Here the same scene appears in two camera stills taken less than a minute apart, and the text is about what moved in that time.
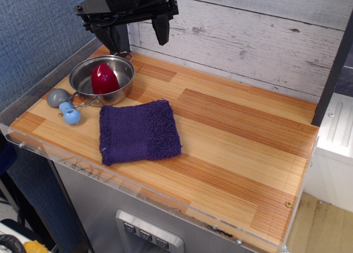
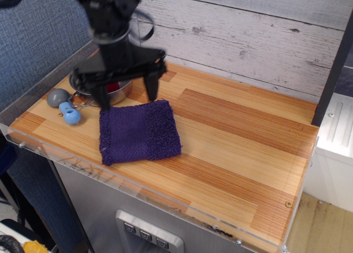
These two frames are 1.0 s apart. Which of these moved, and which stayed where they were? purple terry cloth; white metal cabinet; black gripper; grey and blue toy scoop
Moved: black gripper
Stayed: purple terry cloth; grey and blue toy scoop; white metal cabinet
